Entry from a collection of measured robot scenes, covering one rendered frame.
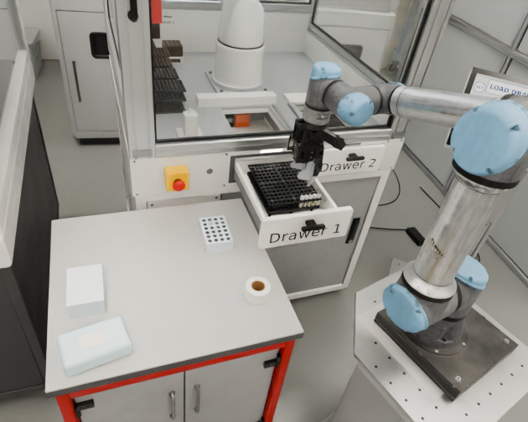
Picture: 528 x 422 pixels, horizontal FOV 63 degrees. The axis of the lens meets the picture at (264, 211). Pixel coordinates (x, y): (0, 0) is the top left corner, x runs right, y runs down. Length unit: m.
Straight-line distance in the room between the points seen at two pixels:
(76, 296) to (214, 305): 0.35
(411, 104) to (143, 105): 0.72
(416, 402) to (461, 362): 0.16
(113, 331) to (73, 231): 0.44
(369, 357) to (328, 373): 0.86
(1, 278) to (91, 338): 0.44
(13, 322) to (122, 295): 0.48
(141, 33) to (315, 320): 1.52
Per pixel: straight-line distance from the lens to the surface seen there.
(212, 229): 1.37
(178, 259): 1.30
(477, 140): 0.80
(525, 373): 1.37
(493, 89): 1.86
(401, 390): 1.17
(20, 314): 1.57
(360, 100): 1.04
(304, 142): 1.20
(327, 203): 1.40
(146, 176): 1.43
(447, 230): 0.90
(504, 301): 2.74
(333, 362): 2.07
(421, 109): 1.06
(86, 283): 1.21
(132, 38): 1.23
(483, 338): 1.32
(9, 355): 1.74
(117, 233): 1.40
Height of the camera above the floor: 1.70
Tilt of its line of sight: 39 degrees down
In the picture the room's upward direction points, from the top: 9 degrees clockwise
